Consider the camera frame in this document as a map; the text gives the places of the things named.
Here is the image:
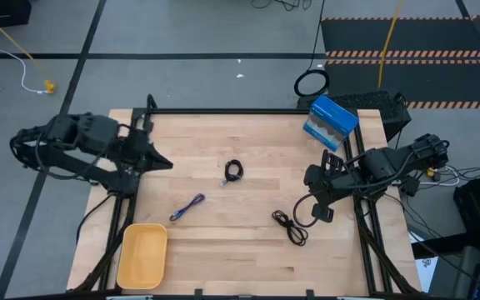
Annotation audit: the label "black hanging cable with coil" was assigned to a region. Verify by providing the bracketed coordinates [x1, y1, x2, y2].
[292, 0, 332, 98]

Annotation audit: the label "black loose floor cables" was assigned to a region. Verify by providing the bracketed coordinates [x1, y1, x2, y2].
[250, 0, 313, 13]

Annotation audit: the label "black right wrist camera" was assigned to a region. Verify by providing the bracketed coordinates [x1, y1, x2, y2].
[311, 202, 335, 224]

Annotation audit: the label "blue braided USB-C cable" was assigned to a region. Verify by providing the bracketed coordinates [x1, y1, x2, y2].
[168, 192, 206, 223]

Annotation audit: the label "black table frame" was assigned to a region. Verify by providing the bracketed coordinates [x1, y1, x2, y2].
[67, 93, 423, 300]

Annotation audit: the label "white and black cable bundle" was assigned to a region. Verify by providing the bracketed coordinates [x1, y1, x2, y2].
[425, 162, 480, 188]

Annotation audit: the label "black hazard-striped floor mat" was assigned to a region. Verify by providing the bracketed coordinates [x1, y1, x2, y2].
[320, 15, 480, 111]

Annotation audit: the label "blue DualShock 4 box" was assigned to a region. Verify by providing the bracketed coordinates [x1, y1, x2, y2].
[302, 94, 360, 153]

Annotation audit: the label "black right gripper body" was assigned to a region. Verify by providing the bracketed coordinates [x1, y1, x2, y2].
[303, 162, 352, 206]

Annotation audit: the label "white floor cable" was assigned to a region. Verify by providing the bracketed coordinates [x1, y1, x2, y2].
[0, 0, 48, 95]

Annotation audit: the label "yellow plastic tray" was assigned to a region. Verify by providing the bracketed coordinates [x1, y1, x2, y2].
[116, 222, 169, 291]

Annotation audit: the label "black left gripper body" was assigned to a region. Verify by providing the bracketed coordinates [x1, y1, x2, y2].
[117, 124, 156, 168]

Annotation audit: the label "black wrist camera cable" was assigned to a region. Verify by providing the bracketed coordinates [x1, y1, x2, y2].
[292, 192, 323, 229]

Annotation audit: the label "black USB-C cable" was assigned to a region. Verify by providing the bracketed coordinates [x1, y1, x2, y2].
[271, 209, 309, 248]

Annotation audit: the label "yellow floor cable with plug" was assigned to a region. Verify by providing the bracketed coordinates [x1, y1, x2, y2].
[0, 3, 57, 95]

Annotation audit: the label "yellow hanging cable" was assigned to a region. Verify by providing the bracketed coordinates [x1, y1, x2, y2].
[377, 0, 404, 90]

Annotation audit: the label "black floor box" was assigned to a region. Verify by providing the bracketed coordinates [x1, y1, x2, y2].
[0, 0, 33, 31]

